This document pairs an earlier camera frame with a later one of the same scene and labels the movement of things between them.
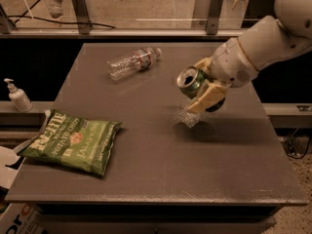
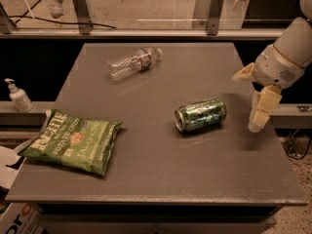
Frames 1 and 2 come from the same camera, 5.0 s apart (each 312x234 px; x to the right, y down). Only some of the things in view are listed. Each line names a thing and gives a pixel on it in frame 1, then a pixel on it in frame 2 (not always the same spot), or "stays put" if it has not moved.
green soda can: (192, 81) to (199, 115)
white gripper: (230, 64) to (277, 68)
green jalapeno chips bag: (77, 143) stays put
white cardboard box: (21, 217) stays put
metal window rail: (123, 35) stays put
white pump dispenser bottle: (19, 97) stays put
